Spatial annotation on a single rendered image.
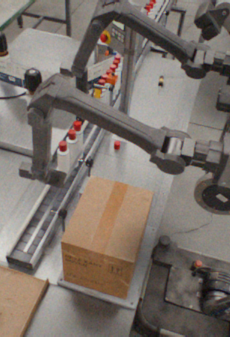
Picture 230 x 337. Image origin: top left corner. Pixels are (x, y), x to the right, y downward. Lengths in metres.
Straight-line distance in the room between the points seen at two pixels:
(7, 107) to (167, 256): 1.21
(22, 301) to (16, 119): 0.96
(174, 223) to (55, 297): 1.42
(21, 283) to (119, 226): 0.45
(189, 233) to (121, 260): 1.51
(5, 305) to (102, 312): 0.34
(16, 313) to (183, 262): 1.13
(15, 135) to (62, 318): 0.93
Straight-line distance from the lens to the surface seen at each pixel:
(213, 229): 2.69
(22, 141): 1.84
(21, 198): 1.66
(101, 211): 1.23
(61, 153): 1.52
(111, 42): 1.71
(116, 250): 1.15
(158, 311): 2.04
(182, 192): 2.83
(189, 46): 1.38
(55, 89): 0.93
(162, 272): 2.14
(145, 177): 1.74
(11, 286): 1.43
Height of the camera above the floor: 2.11
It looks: 47 degrees down
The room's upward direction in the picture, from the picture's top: 5 degrees clockwise
